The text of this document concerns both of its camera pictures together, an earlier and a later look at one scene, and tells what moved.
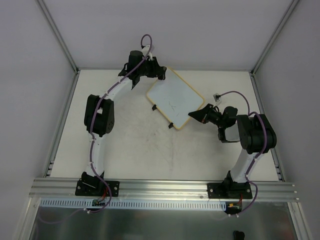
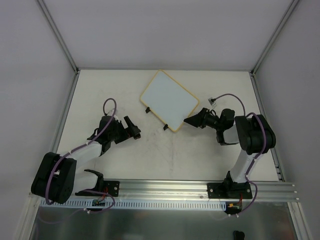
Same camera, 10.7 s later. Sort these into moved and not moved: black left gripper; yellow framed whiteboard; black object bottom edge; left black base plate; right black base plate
Moved: yellow framed whiteboard; black left gripper
Not moved: left black base plate; right black base plate; black object bottom edge
